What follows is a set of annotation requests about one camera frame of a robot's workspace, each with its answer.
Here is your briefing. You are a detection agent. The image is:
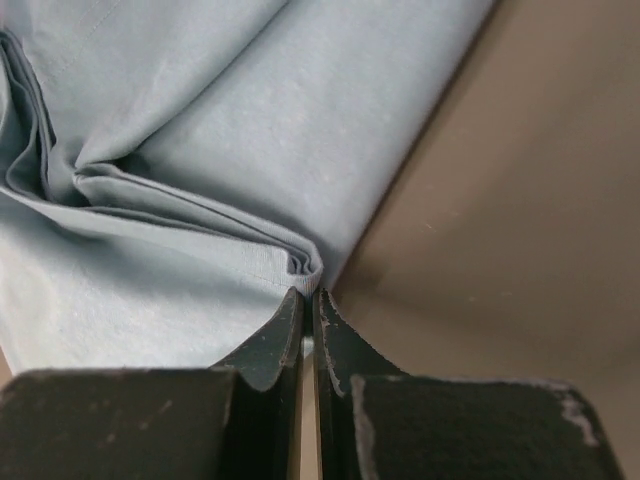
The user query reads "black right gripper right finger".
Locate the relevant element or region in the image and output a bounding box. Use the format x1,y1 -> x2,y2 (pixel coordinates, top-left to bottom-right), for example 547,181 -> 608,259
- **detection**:
312,289 -> 623,479

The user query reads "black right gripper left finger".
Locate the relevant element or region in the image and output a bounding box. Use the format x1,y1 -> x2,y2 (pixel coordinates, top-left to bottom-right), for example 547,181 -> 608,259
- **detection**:
1,290 -> 305,479

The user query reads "light blue t-shirt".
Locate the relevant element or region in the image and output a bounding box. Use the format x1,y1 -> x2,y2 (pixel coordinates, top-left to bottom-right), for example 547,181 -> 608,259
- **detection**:
1,1 -> 491,373

